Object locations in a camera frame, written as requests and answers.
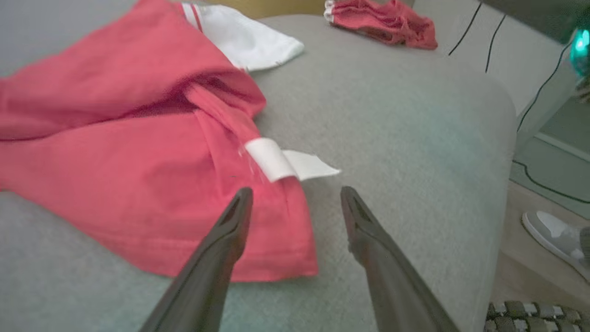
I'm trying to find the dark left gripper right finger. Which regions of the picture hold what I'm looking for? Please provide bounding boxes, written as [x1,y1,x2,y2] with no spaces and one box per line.
[340,186,461,332]

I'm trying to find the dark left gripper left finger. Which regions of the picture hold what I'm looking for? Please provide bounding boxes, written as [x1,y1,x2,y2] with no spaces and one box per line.
[138,187,254,332]

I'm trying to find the red white printed sports shorts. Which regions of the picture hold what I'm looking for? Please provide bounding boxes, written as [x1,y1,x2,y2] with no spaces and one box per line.
[0,0,342,283]

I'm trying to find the checkered woven floor mat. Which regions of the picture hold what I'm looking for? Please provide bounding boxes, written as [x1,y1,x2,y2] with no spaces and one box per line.
[484,301,590,332]

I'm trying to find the grey white sneaker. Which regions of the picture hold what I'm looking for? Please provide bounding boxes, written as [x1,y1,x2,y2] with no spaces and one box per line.
[522,210,590,283]

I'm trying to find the crumpled red white sports shorts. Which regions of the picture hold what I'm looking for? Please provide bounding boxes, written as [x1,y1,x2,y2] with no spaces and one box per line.
[324,0,438,50]

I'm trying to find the teal glowing robot light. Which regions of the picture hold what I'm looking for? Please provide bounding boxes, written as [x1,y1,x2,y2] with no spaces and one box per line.
[569,28,590,77]

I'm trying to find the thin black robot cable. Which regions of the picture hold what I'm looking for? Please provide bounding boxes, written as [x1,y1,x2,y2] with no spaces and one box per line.
[484,14,507,74]
[448,2,483,57]
[516,41,575,133]
[512,160,590,204]

